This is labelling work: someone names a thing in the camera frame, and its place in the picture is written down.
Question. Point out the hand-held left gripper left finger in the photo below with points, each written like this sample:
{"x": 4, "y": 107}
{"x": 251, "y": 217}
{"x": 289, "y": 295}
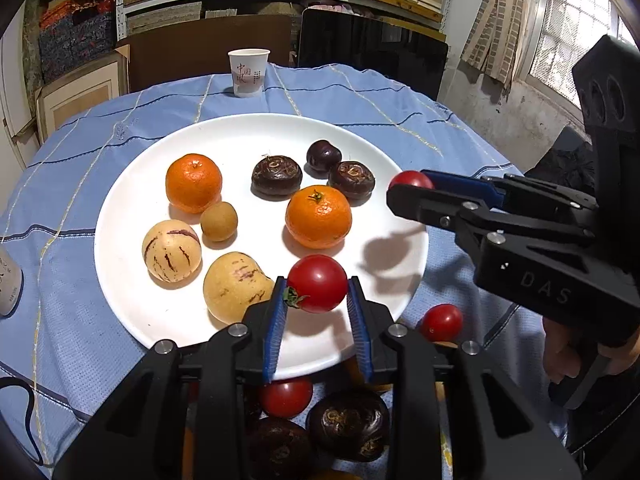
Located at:
{"x": 275, "y": 340}

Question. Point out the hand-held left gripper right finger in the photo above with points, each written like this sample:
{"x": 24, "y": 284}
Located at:
{"x": 361, "y": 330}

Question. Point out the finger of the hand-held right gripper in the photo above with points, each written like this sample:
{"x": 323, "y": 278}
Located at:
{"x": 465, "y": 185}
{"x": 420, "y": 205}

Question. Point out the red cherry tomato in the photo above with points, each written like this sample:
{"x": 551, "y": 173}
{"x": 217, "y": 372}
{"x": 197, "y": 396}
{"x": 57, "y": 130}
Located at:
{"x": 411, "y": 179}
{"x": 285, "y": 397}
{"x": 441, "y": 322}
{"x": 317, "y": 283}

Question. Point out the pale cream pepino melon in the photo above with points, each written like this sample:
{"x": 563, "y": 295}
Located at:
{"x": 445, "y": 345}

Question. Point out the orange mandarin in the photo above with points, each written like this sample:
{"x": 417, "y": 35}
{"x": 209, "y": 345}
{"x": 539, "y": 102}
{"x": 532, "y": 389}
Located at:
{"x": 193, "y": 182}
{"x": 318, "y": 216}

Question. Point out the purple-striped pepino melon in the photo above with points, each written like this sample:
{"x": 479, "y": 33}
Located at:
{"x": 171, "y": 251}

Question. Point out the white oval plate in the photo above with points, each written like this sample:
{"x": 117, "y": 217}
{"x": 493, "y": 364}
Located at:
{"x": 125, "y": 260}

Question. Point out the person's right hand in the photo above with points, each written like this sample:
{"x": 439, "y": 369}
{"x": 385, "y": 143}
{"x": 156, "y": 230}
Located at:
{"x": 565, "y": 355}

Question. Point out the black cloth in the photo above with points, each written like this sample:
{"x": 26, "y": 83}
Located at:
{"x": 565, "y": 160}

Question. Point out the window with metal grille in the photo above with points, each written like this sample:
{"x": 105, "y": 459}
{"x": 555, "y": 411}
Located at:
{"x": 565, "y": 35}

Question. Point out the black panel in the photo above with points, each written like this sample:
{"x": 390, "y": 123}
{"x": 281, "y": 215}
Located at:
{"x": 370, "y": 55}

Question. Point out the checked curtain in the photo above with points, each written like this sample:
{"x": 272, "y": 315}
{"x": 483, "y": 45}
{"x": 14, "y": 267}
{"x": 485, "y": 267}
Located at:
{"x": 492, "y": 25}

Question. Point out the white paper cup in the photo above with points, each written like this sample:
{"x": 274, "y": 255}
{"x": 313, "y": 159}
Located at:
{"x": 248, "y": 72}

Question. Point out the brown board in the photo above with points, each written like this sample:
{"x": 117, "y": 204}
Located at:
{"x": 210, "y": 45}

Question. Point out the blue striped tablecloth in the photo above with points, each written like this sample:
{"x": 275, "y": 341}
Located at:
{"x": 75, "y": 160}

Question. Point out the white drink can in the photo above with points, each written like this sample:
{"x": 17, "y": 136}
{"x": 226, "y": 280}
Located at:
{"x": 7, "y": 285}

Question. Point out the blue patterned storage box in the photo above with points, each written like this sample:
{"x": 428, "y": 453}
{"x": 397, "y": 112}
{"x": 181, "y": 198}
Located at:
{"x": 75, "y": 40}

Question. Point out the white metal shelf rack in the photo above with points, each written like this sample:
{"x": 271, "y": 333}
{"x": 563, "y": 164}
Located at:
{"x": 120, "y": 0}

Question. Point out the white panel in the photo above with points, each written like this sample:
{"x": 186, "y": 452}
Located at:
{"x": 10, "y": 85}

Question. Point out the green patterned board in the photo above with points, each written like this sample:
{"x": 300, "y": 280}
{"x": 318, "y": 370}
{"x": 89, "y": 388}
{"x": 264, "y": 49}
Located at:
{"x": 30, "y": 50}

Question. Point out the beige picture frame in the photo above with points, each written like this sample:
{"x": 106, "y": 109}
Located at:
{"x": 75, "y": 95}

